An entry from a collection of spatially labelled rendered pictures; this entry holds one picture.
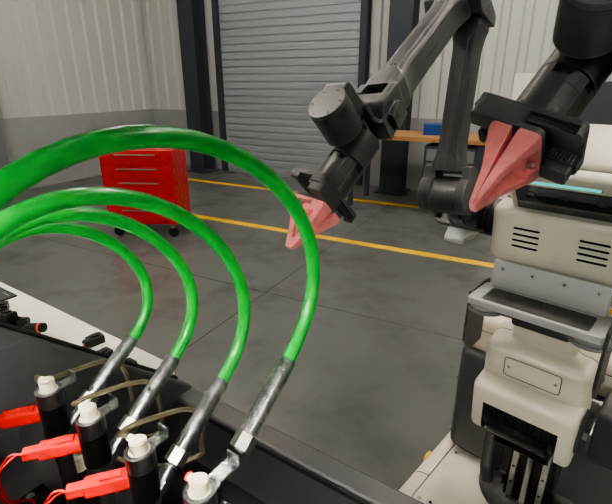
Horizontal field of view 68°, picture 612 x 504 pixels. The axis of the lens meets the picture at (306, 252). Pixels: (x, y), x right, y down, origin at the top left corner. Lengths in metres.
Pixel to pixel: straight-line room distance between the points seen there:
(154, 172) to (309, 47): 3.51
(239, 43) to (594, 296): 7.24
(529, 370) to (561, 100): 0.77
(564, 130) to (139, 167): 4.34
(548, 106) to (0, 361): 0.64
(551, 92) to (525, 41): 6.02
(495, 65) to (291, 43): 2.89
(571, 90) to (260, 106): 7.25
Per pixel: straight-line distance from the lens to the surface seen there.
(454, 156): 0.99
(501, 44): 6.53
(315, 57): 7.17
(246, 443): 0.45
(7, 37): 7.77
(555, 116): 0.47
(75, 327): 1.07
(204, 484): 0.43
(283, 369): 0.46
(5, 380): 0.66
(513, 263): 1.05
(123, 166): 4.70
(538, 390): 1.18
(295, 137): 7.35
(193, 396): 0.84
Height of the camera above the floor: 1.46
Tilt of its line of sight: 21 degrees down
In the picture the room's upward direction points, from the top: straight up
